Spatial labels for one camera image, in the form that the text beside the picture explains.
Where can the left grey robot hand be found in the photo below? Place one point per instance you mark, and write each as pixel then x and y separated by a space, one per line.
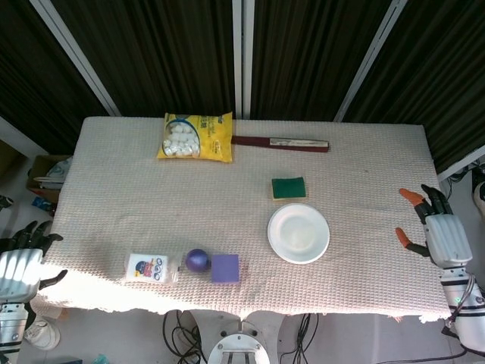
pixel 19 271

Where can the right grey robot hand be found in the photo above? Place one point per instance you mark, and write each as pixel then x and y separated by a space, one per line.
pixel 447 239

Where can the green yellow sponge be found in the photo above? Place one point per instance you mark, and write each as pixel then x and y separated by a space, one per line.
pixel 288 187

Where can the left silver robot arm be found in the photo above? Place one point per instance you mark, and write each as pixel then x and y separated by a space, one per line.
pixel 11 326

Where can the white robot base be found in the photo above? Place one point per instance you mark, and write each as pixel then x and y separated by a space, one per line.
pixel 236 347

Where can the white paper plate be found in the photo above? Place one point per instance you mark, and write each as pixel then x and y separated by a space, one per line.
pixel 298 233

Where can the black white shoe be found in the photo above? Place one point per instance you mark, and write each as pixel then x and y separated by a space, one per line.
pixel 479 197

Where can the blue packet on floor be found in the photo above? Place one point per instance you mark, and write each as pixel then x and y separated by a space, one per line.
pixel 42 204

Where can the brown cardboard box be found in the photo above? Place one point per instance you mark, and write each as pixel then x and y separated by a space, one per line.
pixel 38 178

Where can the white packet in zip bag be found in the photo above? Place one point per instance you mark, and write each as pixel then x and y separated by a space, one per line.
pixel 149 268

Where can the dark pleated curtain panel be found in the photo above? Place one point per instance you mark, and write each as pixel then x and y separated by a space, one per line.
pixel 30 68
pixel 310 53
pixel 159 53
pixel 435 64

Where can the purple ball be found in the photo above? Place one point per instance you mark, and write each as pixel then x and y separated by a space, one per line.
pixel 197 261

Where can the purple foam cube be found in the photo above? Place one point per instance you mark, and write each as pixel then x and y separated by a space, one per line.
pixel 225 269

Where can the dark red folded fan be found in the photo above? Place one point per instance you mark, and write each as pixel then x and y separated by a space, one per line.
pixel 257 142

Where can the white woven tablecloth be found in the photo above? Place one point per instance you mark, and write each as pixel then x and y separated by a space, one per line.
pixel 227 197

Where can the yellow cotton ball bag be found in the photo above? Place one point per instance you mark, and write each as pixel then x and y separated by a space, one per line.
pixel 212 140

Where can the white low frame bar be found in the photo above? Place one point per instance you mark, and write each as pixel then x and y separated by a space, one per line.
pixel 15 134
pixel 462 165

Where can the white slanted frame bar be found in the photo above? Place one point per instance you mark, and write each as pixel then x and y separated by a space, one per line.
pixel 77 57
pixel 369 57

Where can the white upright frame bar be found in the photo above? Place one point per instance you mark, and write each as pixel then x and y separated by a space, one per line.
pixel 237 57
pixel 246 57

